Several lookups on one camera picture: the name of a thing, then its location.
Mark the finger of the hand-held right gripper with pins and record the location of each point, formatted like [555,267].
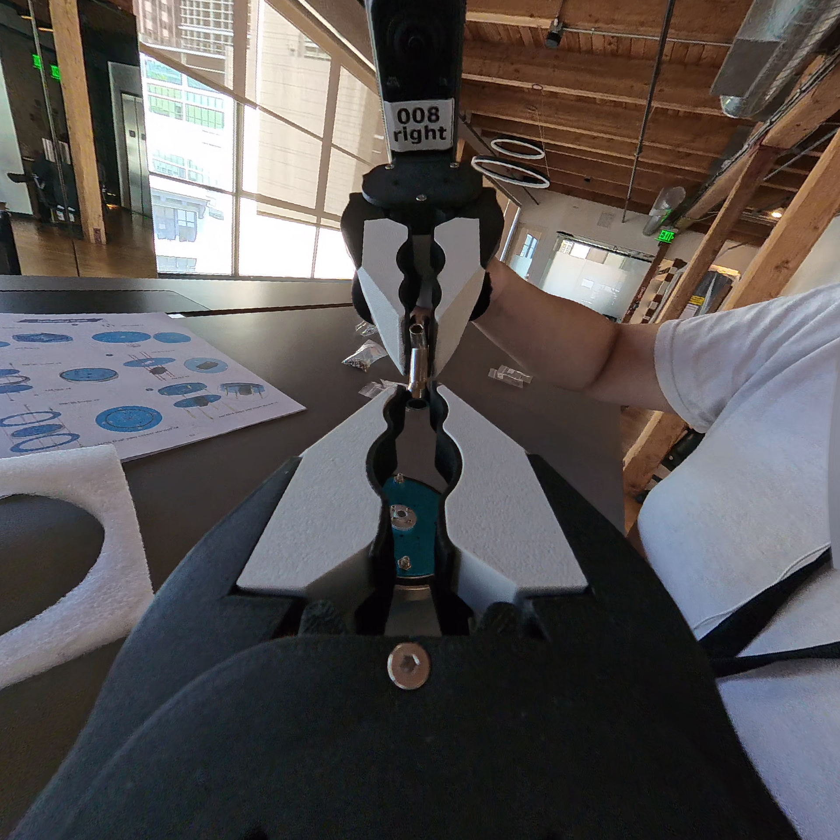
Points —
[463,262]
[380,262]

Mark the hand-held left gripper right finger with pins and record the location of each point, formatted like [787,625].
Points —
[512,518]

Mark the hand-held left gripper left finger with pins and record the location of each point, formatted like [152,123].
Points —
[315,518]

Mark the blue disc with black rim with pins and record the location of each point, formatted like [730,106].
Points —
[417,535]

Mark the metal cross socket wrench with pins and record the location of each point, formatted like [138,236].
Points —
[418,367]

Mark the person's right forearm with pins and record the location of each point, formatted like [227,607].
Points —
[558,341]

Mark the clear plastic parts bag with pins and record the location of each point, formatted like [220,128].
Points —
[377,388]
[364,327]
[508,375]

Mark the clear bag of dark screws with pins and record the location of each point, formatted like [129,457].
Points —
[364,354]

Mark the instruction sheet with blue drawings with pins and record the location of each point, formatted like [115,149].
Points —
[249,394]

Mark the large window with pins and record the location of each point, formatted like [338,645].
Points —
[275,164]

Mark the white foam sheet with hole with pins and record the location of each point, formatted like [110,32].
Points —
[124,558]

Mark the person's white t-shirt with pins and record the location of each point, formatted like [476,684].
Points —
[754,459]

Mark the wooden pillar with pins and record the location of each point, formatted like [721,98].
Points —
[722,229]
[79,131]
[794,229]

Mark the silver air duct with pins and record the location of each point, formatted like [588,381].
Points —
[774,39]

